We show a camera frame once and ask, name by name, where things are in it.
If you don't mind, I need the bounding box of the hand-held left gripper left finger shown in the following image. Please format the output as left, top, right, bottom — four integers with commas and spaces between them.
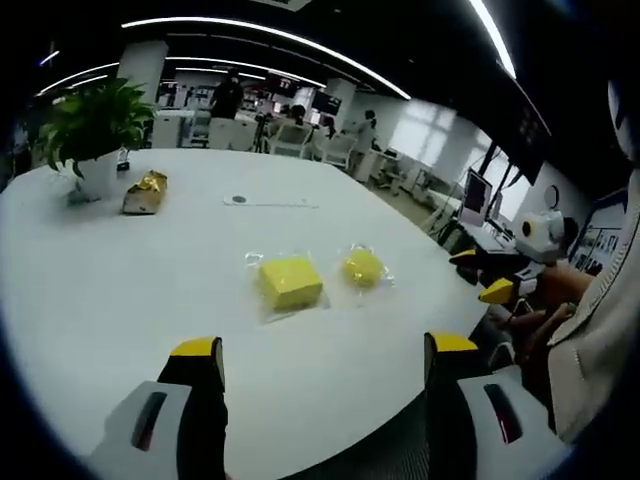
87, 336, 229, 480

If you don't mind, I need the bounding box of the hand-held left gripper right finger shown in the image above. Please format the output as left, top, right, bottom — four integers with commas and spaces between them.
423, 330, 569, 480

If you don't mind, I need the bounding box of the yellow round silicone block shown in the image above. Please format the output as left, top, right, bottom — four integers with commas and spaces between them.
341, 248, 384, 290

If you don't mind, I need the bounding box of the yellow square silicone block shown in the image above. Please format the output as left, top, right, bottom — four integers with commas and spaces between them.
257, 256, 324, 312

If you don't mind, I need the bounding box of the computer monitor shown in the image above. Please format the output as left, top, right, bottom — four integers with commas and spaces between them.
458, 167, 495, 227

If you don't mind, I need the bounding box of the person in light jacket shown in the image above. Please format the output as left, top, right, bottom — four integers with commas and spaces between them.
545, 159, 640, 444

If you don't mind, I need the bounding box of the white office chair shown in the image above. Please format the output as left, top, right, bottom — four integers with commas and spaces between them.
319, 132, 358, 170
269, 122, 317, 160

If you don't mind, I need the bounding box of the gold foil packet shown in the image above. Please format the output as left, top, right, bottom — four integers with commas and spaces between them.
121, 169, 169, 216

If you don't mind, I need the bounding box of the green potted plant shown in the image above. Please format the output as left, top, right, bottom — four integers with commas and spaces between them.
35, 77, 157, 201

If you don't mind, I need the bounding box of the wall-mounted dark screen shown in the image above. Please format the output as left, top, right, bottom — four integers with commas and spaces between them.
492, 59, 554, 184

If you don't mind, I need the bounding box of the white table cable port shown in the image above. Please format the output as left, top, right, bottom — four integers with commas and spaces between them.
222, 193, 321, 210

